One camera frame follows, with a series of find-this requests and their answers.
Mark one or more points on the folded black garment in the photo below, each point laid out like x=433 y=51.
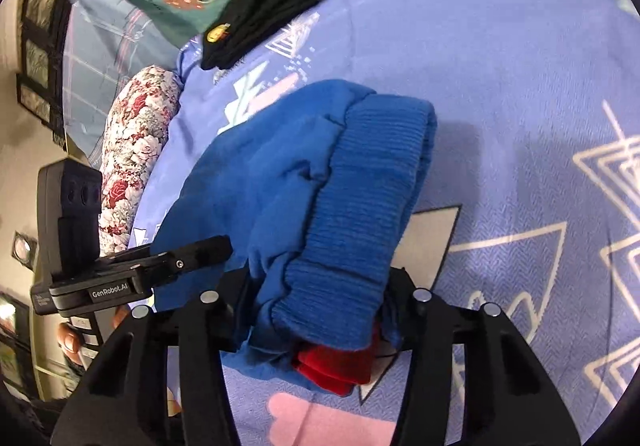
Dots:
x=270 y=1

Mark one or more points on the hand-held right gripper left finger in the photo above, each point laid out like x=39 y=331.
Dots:
x=230 y=306

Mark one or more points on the blue and red sweater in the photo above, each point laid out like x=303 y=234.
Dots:
x=300 y=166

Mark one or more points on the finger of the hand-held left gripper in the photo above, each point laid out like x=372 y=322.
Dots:
x=200 y=253

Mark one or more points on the floral pillow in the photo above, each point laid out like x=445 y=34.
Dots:
x=135 y=136

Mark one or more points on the person's left hand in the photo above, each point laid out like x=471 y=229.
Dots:
x=67 y=336

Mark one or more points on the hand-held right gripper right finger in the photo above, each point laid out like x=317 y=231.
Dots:
x=405 y=286

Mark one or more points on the grey-blue plaid quilt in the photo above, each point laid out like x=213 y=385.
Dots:
x=100 y=51

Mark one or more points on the purple printed bedsheet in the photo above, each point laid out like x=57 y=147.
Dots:
x=500 y=76

